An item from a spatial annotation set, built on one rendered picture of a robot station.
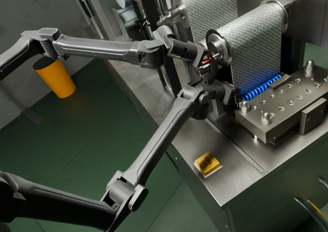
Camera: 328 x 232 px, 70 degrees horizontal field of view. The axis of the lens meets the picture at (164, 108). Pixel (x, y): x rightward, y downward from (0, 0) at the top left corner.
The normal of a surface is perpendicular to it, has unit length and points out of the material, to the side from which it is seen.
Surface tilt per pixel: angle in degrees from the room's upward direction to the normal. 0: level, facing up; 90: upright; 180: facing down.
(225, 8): 92
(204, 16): 92
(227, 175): 0
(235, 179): 0
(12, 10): 90
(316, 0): 90
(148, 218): 0
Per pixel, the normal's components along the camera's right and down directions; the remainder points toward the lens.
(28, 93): 0.75, 0.25
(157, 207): -0.29, -0.71
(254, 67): 0.44, 0.50
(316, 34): -0.85, 0.50
